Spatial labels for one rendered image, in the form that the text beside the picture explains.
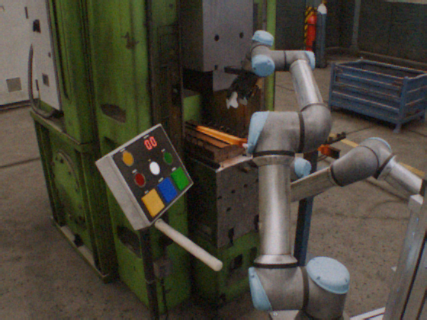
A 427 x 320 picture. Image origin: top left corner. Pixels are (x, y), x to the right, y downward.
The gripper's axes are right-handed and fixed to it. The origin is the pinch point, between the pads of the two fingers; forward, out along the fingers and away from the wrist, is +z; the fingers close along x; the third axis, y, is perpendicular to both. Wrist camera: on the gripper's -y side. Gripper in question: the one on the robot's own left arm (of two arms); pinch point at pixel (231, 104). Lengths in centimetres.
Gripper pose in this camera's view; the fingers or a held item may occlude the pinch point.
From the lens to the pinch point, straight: 168.8
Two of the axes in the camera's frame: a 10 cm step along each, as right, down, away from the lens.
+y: 5.9, 6.8, -4.3
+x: 7.6, -2.8, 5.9
